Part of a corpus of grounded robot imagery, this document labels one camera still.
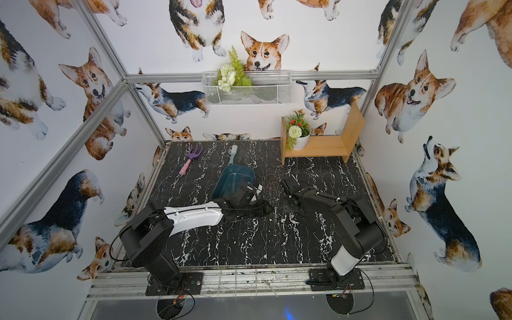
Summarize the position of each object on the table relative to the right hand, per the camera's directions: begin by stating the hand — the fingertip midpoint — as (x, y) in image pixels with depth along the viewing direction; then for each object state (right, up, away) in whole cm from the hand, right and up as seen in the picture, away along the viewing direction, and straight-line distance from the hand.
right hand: (294, 203), depth 94 cm
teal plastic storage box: (-32, +12, +10) cm, 35 cm away
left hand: (-11, +1, -9) cm, 14 cm away
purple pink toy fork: (-58, +23, +22) cm, 66 cm away
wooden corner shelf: (+21, +28, +17) cm, 39 cm away
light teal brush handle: (-33, +26, +23) cm, 48 cm away
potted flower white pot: (+2, +34, +1) cm, 34 cm away
